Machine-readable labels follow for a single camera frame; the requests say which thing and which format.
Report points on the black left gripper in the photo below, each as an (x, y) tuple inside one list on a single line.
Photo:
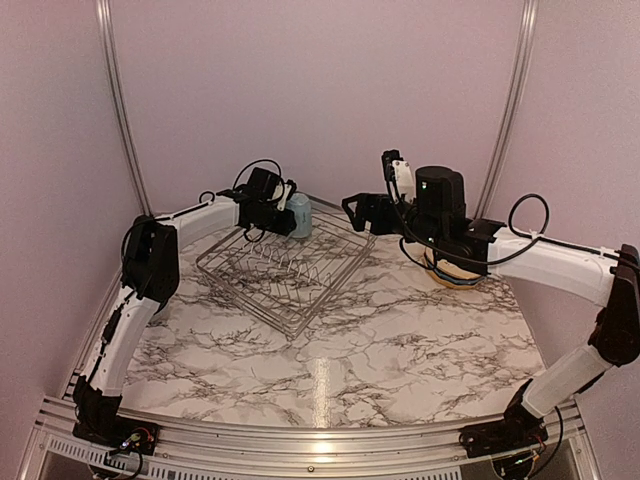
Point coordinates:
[(284, 227)]

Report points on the left aluminium frame post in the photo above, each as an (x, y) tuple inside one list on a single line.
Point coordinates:
[(109, 48)]

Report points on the aluminium frame post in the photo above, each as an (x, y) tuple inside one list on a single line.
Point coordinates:
[(109, 48), (515, 91)]

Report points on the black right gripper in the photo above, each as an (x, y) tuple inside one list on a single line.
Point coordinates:
[(366, 200)]

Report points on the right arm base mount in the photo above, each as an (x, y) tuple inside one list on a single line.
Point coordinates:
[(496, 437)]

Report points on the right aluminium frame post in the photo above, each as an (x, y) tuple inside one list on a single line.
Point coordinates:
[(515, 91)]

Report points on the beige bird pattern plate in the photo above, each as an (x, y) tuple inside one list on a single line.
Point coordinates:
[(444, 271)]

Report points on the light blue mug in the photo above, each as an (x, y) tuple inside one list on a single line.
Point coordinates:
[(300, 205)]

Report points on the yellow polka dot plate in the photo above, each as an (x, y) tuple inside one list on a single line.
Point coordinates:
[(450, 282)]

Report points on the wire dish rack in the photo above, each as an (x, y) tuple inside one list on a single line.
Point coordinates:
[(282, 281)]

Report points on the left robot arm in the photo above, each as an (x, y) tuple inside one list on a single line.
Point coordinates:
[(150, 276)]

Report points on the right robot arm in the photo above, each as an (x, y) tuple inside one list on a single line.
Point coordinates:
[(427, 206)]

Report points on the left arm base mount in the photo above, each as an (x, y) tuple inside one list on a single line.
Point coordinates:
[(126, 434)]

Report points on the front aluminium rail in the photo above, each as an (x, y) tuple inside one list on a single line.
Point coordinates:
[(193, 449)]

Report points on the blue polka dot plate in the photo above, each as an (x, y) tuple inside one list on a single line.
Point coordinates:
[(445, 274)]

